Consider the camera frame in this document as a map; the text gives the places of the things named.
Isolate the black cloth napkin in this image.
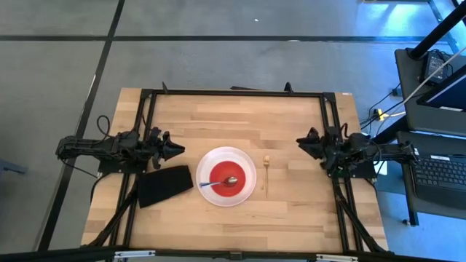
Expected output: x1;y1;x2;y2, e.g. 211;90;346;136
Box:
136;164;194;209

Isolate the white round plate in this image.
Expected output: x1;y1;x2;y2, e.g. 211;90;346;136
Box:
195;146;258;207

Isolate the grey desk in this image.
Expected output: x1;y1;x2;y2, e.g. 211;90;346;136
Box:
395;47;466;138

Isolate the silver metal spoon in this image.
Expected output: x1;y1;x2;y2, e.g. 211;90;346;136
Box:
199;175;239;189

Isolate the black power adapter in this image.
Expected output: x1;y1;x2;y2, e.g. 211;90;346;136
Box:
423;49;451;84

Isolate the black slanted pole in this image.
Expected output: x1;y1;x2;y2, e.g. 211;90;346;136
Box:
408;0;466;61

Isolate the red plastic bowl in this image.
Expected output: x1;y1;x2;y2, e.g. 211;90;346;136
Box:
208;160;248;198

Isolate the gold metal fork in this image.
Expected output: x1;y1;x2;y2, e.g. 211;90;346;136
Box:
263;155;271;199

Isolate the black floor cable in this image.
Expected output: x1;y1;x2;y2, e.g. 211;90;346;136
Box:
359;82;403;130

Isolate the black desk monitor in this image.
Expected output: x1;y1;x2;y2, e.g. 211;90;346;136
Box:
416;64;466;113

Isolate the black aluminium table frame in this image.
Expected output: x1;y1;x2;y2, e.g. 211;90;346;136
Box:
82;82;390;262

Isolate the white cable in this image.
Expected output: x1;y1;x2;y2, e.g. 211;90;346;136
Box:
399;46;466;106

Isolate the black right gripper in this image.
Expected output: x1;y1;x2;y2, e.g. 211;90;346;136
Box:
295;125;342;172

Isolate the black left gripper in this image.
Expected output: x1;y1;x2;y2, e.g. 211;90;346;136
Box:
145;126;186;170

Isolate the black laptop computer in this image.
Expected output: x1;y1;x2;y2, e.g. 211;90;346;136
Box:
410;151;466;211

